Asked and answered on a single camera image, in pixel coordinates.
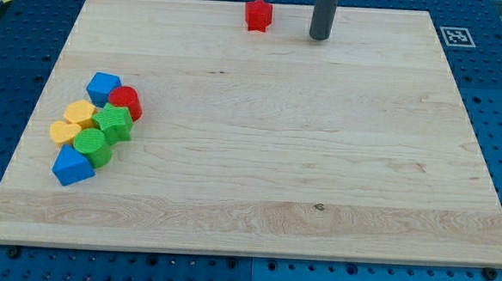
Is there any green star block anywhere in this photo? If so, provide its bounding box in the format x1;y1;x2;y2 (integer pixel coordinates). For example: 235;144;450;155
92;103;134;145

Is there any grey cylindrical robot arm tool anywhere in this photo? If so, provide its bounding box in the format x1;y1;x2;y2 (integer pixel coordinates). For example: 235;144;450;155
309;0;339;41

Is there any red cylinder block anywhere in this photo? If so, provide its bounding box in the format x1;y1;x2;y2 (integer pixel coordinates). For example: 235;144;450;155
107;86;143;121

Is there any white fiducial marker tag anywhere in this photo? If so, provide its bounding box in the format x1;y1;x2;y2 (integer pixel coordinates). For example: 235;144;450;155
440;26;475;48

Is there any green cylinder block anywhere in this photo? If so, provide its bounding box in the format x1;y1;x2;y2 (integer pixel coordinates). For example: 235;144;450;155
73;128;113;168

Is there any blue triangle block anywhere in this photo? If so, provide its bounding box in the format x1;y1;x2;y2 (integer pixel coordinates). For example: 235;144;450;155
52;144;95;186

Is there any light wooden board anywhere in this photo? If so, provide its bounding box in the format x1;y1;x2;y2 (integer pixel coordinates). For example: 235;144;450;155
0;0;502;268

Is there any blue cube block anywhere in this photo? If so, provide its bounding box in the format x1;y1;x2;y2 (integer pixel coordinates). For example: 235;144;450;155
86;71;121;107

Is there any yellow heart block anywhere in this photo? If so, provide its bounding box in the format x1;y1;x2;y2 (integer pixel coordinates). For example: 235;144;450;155
49;121;82;148

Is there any red star block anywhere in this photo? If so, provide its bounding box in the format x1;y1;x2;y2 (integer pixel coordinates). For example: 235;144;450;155
244;0;273;32

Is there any yellow hexagon block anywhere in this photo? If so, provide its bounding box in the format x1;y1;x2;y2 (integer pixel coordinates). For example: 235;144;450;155
64;100;98;129

